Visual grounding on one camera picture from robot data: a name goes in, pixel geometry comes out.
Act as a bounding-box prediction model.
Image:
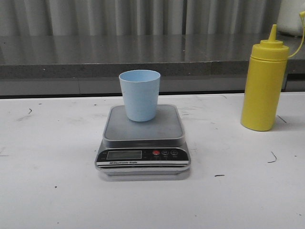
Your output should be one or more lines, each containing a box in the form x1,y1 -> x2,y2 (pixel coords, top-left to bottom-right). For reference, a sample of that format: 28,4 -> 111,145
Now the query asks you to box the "yellow squeeze bottle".
241,24 -> 305,131

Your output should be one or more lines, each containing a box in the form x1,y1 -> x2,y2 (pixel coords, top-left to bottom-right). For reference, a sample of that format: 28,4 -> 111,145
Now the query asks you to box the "light blue plastic cup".
119,70 -> 161,122

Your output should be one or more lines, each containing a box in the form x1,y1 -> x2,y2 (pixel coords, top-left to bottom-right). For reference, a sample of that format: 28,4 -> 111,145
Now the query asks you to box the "silver digital kitchen scale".
95,104 -> 191,181

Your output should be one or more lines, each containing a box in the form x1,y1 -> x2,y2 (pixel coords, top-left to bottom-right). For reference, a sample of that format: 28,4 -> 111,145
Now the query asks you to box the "white rice cooker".
277,0 -> 305,37

